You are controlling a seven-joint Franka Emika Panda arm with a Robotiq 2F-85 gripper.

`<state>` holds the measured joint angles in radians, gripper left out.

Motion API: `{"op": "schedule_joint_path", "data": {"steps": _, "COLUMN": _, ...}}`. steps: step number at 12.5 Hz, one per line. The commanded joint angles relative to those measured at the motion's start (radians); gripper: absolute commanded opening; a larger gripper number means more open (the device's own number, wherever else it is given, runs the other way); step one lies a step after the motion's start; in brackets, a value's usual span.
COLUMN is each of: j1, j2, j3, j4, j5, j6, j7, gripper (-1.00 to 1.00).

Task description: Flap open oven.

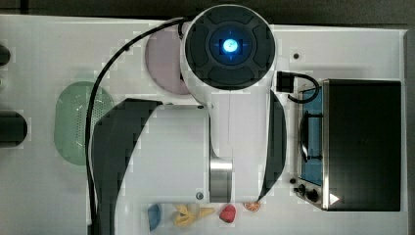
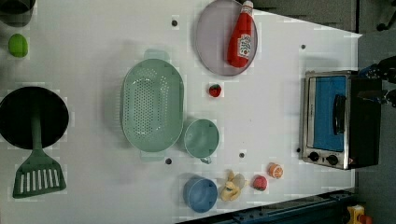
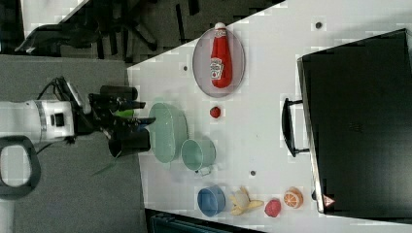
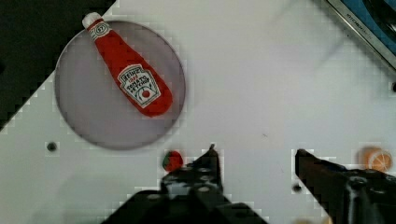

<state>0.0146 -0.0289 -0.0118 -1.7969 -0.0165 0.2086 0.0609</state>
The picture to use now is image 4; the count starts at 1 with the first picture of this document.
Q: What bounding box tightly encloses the grey round plate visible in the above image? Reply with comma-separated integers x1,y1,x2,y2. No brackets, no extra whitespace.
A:
54,21,186,150

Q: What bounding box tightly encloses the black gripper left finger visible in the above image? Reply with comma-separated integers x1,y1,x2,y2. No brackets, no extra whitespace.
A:
161,144,223,199

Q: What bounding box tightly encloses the red plush ketchup bottle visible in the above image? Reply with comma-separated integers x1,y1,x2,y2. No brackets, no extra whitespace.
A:
82,12,173,118

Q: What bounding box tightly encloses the orange toy fruit slice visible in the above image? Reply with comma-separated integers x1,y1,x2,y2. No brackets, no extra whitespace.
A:
361,147,393,173

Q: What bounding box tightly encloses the red toy strawberry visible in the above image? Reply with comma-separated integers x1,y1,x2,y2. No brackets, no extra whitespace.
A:
163,150,184,172

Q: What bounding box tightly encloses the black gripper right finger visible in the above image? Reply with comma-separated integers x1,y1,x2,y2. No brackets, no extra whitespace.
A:
295,149,396,224

